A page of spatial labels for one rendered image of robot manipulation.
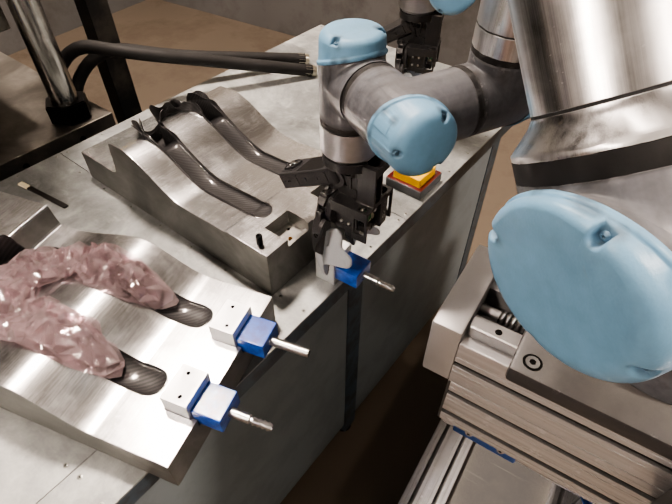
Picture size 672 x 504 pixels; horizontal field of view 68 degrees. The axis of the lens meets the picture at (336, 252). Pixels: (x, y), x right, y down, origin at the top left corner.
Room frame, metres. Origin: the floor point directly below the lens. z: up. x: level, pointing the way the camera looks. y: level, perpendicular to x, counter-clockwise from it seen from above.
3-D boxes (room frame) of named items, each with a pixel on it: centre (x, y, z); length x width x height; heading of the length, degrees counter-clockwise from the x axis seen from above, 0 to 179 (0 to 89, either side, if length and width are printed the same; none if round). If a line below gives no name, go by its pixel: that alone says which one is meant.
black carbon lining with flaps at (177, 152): (0.74, 0.21, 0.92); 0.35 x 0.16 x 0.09; 52
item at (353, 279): (0.52, -0.04, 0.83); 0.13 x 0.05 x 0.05; 56
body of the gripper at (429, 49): (1.02, -0.17, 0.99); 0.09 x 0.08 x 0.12; 73
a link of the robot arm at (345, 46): (0.53, -0.02, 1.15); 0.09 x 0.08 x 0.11; 26
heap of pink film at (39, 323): (0.43, 0.37, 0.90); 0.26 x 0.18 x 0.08; 69
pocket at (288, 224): (0.57, 0.08, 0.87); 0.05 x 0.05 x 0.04; 52
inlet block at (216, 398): (0.28, 0.14, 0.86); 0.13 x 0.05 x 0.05; 69
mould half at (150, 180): (0.75, 0.22, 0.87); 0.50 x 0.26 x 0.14; 52
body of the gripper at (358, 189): (0.53, -0.02, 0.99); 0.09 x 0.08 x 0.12; 56
